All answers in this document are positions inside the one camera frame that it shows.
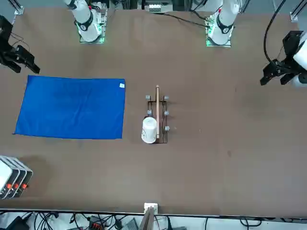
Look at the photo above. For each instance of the white power strip stack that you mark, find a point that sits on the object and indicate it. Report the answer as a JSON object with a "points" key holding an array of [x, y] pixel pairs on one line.
{"points": [[9, 175]]}

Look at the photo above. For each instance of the aluminium camera post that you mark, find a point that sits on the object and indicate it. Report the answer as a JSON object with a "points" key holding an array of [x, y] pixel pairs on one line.
{"points": [[149, 215]]}

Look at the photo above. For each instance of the power strip with red switches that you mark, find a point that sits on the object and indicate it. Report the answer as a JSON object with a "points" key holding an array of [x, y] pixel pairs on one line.
{"points": [[97, 222]]}

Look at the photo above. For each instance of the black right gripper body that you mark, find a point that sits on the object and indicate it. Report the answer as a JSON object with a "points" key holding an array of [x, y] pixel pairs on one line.
{"points": [[5, 31]]}

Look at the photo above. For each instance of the blue towel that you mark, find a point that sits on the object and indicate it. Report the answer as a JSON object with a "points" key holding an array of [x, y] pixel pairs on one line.
{"points": [[72, 107]]}

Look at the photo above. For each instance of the aluminium corner profile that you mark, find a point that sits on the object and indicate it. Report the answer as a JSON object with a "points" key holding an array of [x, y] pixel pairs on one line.
{"points": [[19, 8], [296, 13]]}

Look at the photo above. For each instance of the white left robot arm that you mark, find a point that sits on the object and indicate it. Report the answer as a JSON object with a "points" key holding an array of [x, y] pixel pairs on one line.
{"points": [[224, 24]]}

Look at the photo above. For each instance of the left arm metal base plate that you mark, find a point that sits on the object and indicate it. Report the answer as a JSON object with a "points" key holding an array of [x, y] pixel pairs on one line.
{"points": [[208, 36]]}

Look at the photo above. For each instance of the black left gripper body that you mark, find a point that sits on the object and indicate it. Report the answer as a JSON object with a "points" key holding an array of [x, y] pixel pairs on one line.
{"points": [[291, 44]]}

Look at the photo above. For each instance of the grey socket strip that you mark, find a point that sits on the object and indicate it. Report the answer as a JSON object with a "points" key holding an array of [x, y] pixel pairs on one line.
{"points": [[154, 7]]}

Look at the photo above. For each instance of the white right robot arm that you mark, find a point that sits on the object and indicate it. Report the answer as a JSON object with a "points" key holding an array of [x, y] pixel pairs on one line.
{"points": [[82, 16]]}

